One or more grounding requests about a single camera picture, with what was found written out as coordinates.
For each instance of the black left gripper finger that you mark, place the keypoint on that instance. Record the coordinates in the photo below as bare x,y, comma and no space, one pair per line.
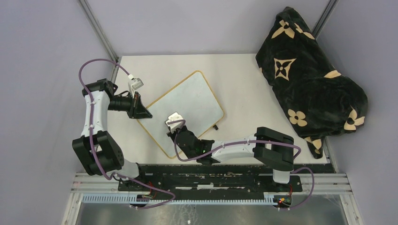
142,115
141,108

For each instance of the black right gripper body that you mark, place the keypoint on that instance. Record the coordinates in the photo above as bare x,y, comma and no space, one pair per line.
172,135

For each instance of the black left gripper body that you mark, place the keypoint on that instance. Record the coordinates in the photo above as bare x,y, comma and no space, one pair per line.
125,104

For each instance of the yellow framed whiteboard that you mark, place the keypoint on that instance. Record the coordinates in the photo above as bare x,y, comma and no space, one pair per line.
194,100

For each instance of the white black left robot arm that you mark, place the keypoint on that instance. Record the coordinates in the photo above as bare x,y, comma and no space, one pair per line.
96,149

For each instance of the black floral plush blanket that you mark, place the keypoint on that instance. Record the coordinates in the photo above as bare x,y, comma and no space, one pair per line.
315,97

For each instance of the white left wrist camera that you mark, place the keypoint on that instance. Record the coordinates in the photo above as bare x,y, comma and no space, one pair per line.
134,84

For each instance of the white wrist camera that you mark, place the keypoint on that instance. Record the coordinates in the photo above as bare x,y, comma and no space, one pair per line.
134,84
175,121

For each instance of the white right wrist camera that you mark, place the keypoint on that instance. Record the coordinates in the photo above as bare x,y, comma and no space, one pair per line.
175,121

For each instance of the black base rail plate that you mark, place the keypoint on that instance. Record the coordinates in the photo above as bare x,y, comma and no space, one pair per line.
215,182

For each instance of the aluminium frame rails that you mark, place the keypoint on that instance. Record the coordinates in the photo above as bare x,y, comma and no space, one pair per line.
331,197

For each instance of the white toothed cable duct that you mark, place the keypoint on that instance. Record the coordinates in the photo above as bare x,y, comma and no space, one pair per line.
135,199

